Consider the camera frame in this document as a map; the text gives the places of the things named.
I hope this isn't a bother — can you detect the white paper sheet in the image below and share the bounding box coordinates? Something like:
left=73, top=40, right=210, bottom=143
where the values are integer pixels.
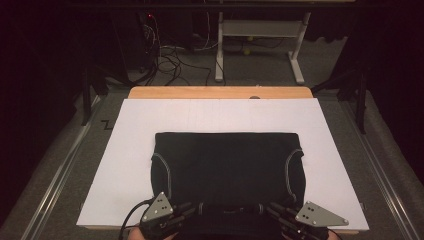
left=76, top=97, right=370, bottom=232

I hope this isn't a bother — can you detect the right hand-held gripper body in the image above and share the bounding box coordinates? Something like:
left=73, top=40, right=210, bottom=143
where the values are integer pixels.
left=283, top=200, right=350, bottom=240

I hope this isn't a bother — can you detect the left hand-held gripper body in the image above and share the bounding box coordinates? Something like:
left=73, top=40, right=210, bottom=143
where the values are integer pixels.
left=138, top=191, right=188, bottom=240

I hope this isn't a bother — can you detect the person's left hand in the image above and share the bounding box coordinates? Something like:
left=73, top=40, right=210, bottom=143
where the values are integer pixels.
left=128, top=226, right=179, bottom=240

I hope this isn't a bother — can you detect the aluminium floor rail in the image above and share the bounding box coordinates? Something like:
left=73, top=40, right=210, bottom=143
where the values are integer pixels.
left=19, top=94, right=108, bottom=240
left=339, top=99, right=416, bottom=240

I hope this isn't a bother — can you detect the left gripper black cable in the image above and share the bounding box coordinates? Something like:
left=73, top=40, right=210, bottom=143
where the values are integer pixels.
left=118, top=199, right=155, bottom=240

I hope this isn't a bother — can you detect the wooden table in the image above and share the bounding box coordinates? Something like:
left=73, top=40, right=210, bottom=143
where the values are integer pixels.
left=127, top=85, right=314, bottom=100

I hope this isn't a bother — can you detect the dark computer tower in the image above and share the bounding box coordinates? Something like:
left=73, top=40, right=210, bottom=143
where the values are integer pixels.
left=141, top=12, right=163, bottom=73

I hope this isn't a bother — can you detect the black knit vest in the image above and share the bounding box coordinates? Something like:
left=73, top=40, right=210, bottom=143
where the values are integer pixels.
left=149, top=131, right=306, bottom=240

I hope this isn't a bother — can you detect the black stand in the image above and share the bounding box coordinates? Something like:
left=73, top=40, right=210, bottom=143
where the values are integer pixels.
left=311, top=64, right=369, bottom=135
left=79, top=64, right=134, bottom=127

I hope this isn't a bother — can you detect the tangle of floor cables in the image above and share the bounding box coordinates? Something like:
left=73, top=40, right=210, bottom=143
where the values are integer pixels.
left=133, top=13, right=228, bottom=87

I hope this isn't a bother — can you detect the white metal desk frame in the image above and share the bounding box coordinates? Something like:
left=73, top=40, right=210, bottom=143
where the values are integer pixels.
left=214, top=11, right=312, bottom=86

